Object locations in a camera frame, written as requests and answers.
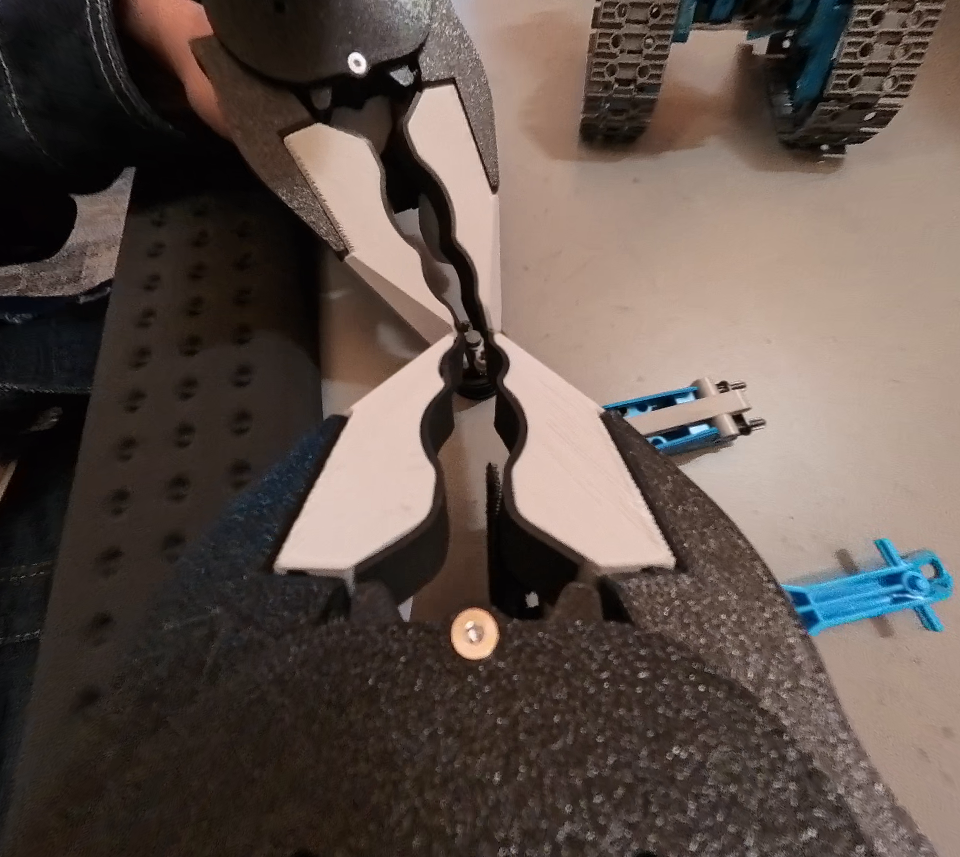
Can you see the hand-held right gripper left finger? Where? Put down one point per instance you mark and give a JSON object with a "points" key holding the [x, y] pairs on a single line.
{"points": [[360, 489]]}

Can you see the blue grey brick assembly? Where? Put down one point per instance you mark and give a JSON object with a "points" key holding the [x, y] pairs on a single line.
{"points": [[690, 414]]}

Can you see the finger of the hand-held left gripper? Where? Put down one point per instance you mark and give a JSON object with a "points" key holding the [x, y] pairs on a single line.
{"points": [[465, 182], [345, 189]]}

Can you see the blue brick separator tool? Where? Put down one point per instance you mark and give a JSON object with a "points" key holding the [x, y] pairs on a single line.
{"points": [[862, 591]]}

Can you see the black wheel hub piece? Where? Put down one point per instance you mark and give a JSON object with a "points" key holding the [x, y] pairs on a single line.
{"points": [[474, 362]]}

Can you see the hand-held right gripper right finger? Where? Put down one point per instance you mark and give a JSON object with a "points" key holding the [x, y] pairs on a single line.
{"points": [[592, 489]]}

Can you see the blue tracked toy robot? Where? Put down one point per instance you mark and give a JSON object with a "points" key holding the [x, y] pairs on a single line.
{"points": [[750, 9]]}

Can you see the person's leg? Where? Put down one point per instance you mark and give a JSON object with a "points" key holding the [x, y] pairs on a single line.
{"points": [[37, 497]]}

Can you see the white desk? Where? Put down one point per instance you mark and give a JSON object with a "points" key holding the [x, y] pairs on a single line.
{"points": [[675, 272]]}

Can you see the person's left hand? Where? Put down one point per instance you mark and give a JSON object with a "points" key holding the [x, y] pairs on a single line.
{"points": [[169, 39]]}

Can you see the black dimpled mat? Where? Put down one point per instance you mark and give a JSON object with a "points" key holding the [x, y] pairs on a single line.
{"points": [[187, 384]]}

